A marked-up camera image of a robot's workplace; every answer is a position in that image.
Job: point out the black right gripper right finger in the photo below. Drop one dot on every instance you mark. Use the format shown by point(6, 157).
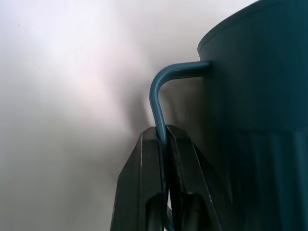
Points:
point(192, 180)

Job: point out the dark teal mug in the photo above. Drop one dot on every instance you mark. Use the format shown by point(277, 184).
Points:
point(252, 120)

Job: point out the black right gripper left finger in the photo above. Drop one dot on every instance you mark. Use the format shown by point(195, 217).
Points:
point(139, 183)

